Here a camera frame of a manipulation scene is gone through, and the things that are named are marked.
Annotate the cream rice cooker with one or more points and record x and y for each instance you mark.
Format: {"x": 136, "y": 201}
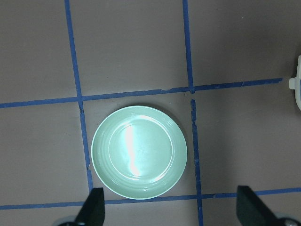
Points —
{"x": 295, "y": 84}

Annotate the far green plate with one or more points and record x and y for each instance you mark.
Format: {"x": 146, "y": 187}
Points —
{"x": 139, "y": 152}

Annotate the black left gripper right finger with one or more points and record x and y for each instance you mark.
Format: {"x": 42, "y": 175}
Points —
{"x": 251, "y": 210}

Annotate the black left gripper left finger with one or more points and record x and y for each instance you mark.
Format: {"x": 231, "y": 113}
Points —
{"x": 92, "y": 212}

